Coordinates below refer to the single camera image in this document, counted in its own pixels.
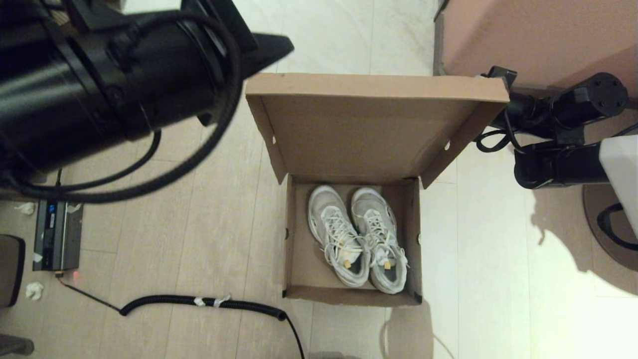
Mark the brown panel with black rim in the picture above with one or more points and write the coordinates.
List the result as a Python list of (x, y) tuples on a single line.
[(10, 269)]

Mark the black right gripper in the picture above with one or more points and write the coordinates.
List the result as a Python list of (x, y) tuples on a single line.
[(528, 114)]

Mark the round brown pedestal base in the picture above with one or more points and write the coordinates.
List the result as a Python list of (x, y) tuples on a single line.
[(593, 219)]

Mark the brown cardboard shoe box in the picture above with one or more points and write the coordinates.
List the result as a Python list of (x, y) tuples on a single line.
[(369, 124)]

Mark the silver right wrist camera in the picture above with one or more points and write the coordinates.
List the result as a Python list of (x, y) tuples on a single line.
[(503, 77)]

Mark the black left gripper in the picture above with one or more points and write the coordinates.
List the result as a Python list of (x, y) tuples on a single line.
[(169, 70)]

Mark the pink cabinet with grey base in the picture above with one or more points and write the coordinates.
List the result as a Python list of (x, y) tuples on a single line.
[(538, 35)]

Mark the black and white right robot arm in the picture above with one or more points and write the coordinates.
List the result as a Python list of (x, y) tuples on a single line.
[(563, 164)]

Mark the white crumpled tissue scrap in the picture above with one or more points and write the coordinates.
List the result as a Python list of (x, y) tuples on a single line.
[(35, 291), (26, 208)]

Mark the white lace-up sneaker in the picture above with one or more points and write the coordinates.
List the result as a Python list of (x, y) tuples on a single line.
[(371, 204), (326, 209)]

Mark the grey furniture foot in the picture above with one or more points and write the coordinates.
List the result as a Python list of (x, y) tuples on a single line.
[(15, 345)]

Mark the grey power inverter box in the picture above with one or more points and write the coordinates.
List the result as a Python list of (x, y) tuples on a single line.
[(57, 234)]

